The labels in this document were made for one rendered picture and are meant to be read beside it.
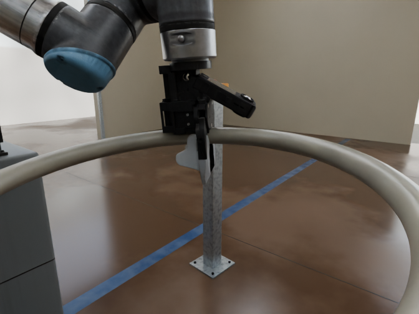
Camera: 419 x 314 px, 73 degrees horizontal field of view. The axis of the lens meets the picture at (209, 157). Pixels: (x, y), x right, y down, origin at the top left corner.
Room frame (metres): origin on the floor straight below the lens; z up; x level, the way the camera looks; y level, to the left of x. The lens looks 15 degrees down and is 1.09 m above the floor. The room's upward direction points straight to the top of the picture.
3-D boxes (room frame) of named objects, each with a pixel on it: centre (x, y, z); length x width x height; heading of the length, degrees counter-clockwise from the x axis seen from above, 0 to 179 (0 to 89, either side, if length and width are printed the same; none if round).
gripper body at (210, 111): (0.51, 0.04, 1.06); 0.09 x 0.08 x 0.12; 80
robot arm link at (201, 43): (0.50, 0.03, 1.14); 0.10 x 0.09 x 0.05; 170
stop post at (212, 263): (1.53, -0.02, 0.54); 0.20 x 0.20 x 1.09; 46
